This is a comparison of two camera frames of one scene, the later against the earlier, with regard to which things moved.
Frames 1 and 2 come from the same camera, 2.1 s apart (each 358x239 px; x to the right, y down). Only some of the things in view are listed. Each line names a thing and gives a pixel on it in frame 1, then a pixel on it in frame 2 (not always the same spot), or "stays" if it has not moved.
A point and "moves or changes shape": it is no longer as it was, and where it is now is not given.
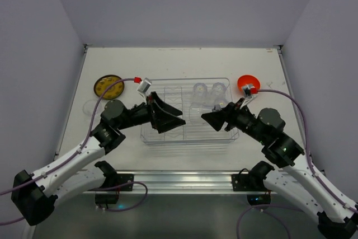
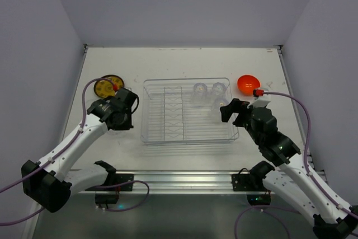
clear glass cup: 200,93 stays
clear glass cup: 196,109 moves or changes shape
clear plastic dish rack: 193,97 stays
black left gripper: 152,113 -> 125,123
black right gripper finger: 216,119 -> 236,106
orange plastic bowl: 248,79 stays
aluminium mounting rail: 169,182 stays
